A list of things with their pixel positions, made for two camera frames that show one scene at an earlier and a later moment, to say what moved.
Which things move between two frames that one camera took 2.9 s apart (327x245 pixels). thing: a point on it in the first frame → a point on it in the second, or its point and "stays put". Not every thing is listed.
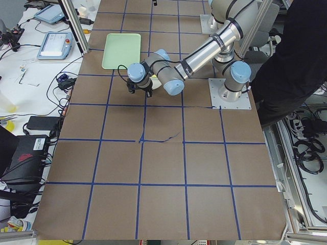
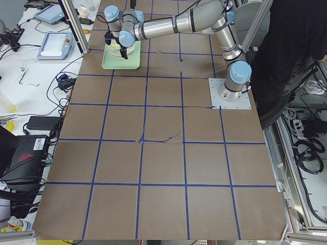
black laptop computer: (22, 157) stays put
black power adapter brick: (46, 123) stays put
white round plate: (156, 82) → (116, 50)
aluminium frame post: (74, 24) stays put
